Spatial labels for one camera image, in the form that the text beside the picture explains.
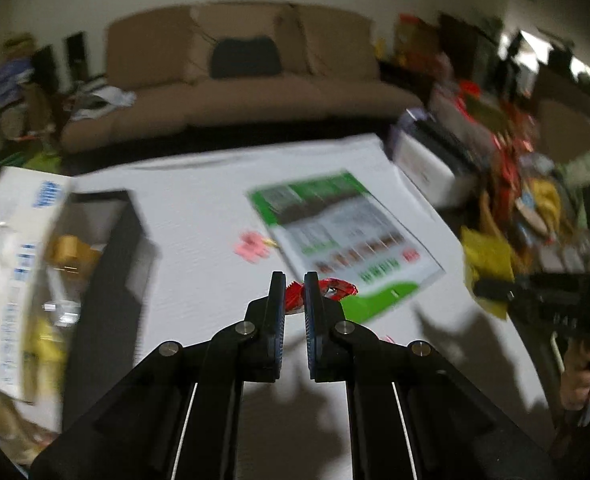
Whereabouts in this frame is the black cushion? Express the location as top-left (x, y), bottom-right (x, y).
top-left (209, 36), bottom-right (283, 79)

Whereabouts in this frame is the white plastic bin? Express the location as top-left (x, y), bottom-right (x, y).
top-left (385, 108), bottom-right (480, 210)

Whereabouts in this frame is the pink flower clip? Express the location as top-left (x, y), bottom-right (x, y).
top-left (234, 232), bottom-right (279, 263)

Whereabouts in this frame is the white cardboard box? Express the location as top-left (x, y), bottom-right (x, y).
top-left (0, 167), bottom-right (73, 432)

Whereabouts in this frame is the wicker basket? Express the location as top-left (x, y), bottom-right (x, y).
top-left (479, 190), bottom-right (512, 238)

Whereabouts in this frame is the large green white package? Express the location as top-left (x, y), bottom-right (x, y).
top-left (247, 171), bottom-right (444, 323)

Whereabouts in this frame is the yellow white small sachet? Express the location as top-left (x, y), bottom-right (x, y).
top-left (461, 226), bottom-right (514, 321)

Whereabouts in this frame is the brown sofa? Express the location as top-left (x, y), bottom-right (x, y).
top-left (61, 1), bottom-right (421, 155)

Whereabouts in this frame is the black storage box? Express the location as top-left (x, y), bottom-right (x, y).
top-left (56, 190), bottom-right (157, 432)

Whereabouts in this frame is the red snack packet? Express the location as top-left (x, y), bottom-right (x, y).
top-left (285, 278), bottom-right (358, 314)

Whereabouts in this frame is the person right hand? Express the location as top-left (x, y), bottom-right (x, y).
top-left (560, 340), bottom-right (590, 412)

